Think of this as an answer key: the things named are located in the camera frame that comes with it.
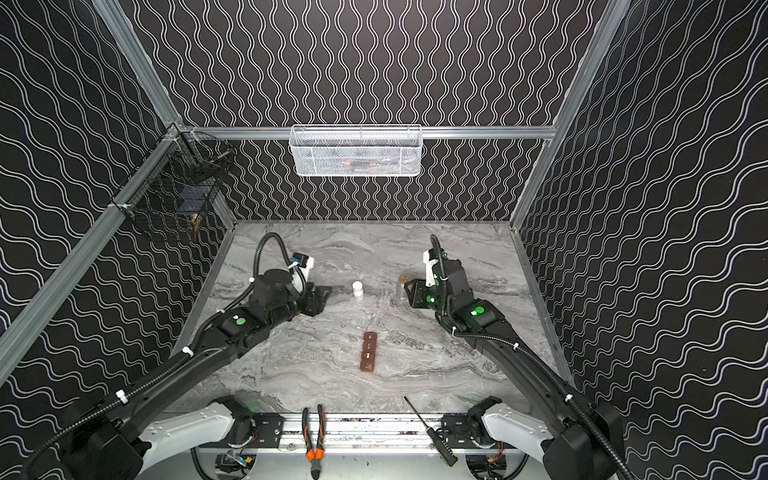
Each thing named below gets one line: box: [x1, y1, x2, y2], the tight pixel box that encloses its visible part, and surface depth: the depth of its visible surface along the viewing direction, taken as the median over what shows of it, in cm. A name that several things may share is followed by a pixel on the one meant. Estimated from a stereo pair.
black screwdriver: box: [403, 396, 459, 467], surface depth 73 cm
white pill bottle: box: [352, 280, 364, 298], surface depth 97 cm
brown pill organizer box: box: [360, 332, 377, 372], surface depth 88 cm
